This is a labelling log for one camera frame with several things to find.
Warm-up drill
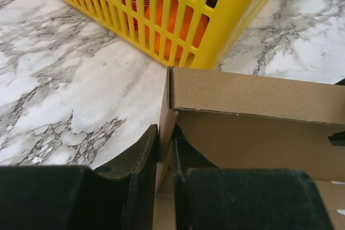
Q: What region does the brown cardboard box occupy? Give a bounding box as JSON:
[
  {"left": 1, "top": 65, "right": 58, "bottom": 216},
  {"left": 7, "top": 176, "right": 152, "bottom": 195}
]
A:
[{"left": 156, "top": 67, "right": 344, "bottom": 229}]

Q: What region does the orange snack pouch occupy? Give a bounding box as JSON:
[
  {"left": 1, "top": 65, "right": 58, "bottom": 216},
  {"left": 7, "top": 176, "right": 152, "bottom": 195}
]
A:
[{"left": 142, "top": 0, "right": 211, "bottom": 61}]

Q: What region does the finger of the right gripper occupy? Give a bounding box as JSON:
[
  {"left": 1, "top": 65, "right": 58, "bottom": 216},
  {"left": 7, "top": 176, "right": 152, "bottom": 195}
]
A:
[{"left": 328, "top": 131, "right": 345, "bottom": 147}]

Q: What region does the yellow plastic basket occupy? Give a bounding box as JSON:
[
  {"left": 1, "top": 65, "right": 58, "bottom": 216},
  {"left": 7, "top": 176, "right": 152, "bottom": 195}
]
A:
[{"left": 64, "top": 0, "right": 267, "bottom": 69}]

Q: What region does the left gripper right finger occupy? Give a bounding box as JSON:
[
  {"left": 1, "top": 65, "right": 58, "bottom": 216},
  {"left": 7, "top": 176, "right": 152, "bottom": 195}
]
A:
[{"left": 171, "top": 126, "right": 332, "bottom": 229}]

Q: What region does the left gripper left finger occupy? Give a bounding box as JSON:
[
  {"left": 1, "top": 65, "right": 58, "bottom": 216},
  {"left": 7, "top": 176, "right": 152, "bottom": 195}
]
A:
[{"left": 1, "top": 124, "right": 158, "bottom": 229}]

